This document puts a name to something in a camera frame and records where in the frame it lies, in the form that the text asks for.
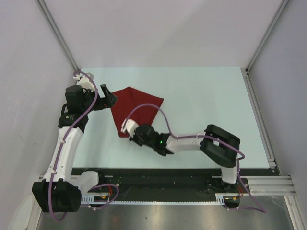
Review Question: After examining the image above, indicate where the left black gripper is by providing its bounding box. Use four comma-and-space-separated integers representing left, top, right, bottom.
81, 84, 117, 114

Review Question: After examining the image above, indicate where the dark red cloth napkin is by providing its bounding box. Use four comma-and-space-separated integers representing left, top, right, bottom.
111, 87, 164, 138

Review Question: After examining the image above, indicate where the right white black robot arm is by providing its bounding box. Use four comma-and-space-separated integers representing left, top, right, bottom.
121, 119, 240, 192

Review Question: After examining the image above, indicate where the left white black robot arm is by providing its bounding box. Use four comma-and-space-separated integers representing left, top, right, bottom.
32, 84, 118, 213

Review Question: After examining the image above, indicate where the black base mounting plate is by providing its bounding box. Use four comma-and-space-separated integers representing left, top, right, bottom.
71, 167, 281, 202

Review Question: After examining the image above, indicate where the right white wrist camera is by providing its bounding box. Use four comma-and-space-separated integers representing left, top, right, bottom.
120, 118, 139, 138

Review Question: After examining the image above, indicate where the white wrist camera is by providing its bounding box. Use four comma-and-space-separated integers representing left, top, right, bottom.
73, 71, 95, 92
120, 118, 139, 138

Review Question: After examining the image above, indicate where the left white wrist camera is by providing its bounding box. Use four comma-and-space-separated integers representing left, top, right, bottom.
73, 71, 95, 92

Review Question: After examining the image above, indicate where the left white cable duct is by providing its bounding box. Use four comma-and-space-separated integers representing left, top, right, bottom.
81, 195, 110, 205

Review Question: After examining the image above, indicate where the white cable duct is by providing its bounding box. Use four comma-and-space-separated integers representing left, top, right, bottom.
81, 195, 110, 205
215, 193, 243, 205

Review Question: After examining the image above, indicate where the left aluminium frame post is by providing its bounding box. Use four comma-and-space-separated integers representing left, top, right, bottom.
35, 0, 80, 71

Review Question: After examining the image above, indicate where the aluminium frame post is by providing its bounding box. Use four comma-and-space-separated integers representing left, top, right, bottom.
35, 0, 80, 71
245, 0, 292, 74

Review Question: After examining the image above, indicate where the right white cable duct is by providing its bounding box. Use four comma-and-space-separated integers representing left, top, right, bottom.
215, 193, 243, 205

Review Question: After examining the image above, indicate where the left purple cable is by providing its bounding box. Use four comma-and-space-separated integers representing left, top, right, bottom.
49, 70, 119, 221

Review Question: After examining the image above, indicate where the purple cable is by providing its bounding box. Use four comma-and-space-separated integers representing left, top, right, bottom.
49, 70, 119, 221
122, 103, 267, 214

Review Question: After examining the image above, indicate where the front aluminium extrusion rail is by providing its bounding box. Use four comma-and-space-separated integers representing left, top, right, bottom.
244, 176, 296, 196

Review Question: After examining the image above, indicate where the right aluminium table rail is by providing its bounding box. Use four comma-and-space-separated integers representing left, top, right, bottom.
241, 68, 278, 169

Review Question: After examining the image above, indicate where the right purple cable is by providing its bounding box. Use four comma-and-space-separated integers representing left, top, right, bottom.
122, 103, 267, 214

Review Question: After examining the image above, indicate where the right aluminium frame post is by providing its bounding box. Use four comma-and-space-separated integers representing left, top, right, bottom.
245, 0, 292, 74

